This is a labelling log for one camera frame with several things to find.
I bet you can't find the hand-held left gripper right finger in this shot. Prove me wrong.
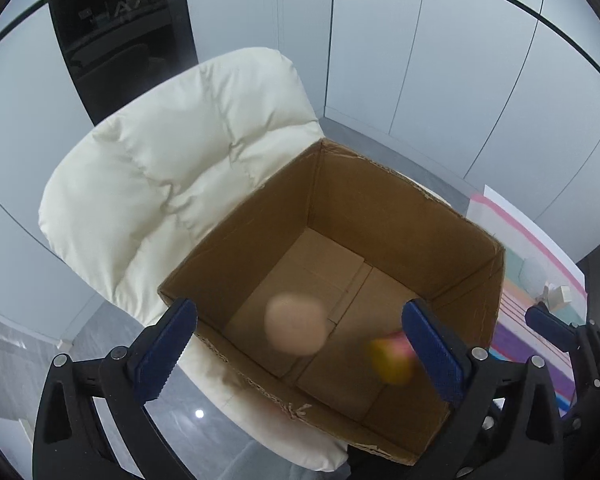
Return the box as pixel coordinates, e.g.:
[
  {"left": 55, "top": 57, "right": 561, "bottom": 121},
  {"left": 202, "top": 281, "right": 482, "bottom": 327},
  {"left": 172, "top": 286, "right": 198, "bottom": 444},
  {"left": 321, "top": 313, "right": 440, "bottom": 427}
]
[{"left": 401, "top": 298, "right": 564, "bottom": 480}]

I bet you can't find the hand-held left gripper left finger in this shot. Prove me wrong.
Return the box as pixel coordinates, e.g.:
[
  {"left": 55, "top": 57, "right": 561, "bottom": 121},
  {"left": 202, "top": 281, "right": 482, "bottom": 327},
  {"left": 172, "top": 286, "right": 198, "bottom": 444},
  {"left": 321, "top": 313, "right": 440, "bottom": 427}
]
[{"left": 32, "top": 298, "right": 199, "bottom": 480}]

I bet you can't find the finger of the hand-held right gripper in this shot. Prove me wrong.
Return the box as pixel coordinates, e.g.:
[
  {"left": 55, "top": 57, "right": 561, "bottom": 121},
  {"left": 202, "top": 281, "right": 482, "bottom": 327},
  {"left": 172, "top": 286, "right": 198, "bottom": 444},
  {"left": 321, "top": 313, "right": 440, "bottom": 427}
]
[{"left": 525, "top": 306, "right": 600, "bottom": 417}]

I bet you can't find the white square box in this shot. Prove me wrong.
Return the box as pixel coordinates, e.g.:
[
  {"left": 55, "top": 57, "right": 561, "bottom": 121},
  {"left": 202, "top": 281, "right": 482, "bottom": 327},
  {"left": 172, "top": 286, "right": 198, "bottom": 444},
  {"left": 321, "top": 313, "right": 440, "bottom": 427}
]
[{"left": 542, "top": 284, "right": 574, "bottom": 312}]

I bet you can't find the tan round ball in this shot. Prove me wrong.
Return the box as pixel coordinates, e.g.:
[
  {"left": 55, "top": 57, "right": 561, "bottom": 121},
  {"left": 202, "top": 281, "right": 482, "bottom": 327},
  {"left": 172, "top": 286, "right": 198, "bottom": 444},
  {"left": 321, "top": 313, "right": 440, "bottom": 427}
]
[{"left": 264, "top": 292, "right": 328, "bottom": 356}]

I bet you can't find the brown cardboard box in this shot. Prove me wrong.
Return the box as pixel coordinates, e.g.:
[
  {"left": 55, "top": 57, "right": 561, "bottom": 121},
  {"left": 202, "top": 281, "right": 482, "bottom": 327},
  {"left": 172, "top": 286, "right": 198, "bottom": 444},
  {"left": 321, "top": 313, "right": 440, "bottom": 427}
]
[{"left": 157, "top": 138, "right": 507, "bottom": 466}]

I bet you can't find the white round object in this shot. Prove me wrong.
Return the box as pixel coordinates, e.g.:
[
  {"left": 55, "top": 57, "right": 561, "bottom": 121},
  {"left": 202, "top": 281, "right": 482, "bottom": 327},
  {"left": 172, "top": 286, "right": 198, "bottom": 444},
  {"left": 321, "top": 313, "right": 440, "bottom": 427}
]
[{"left": 521, "top": 257, "right": 549, "bottom": 292}]

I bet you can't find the striped pastel mat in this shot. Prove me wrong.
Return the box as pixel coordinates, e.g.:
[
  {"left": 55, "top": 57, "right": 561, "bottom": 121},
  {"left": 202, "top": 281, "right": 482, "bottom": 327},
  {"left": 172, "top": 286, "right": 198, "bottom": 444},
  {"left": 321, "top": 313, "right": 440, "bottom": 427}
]
[{"left": 465, "top": 185, "right": 587, "bottom": 418}]

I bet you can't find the white padded chair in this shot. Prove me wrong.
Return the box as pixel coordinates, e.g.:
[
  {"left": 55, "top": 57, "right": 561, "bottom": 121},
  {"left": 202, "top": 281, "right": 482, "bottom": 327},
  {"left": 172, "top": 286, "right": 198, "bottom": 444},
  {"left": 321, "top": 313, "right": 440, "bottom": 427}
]
[{"left": 38, "top": 47, "right": 453, "bottom": 473}]

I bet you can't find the dark glass panel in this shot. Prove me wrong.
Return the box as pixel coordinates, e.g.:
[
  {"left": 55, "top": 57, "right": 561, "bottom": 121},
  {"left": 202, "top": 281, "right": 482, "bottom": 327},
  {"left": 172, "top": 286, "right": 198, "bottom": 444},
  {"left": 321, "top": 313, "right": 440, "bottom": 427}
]
[{"left": 45, "top": 0, "right": 201, "bottom": 128}]

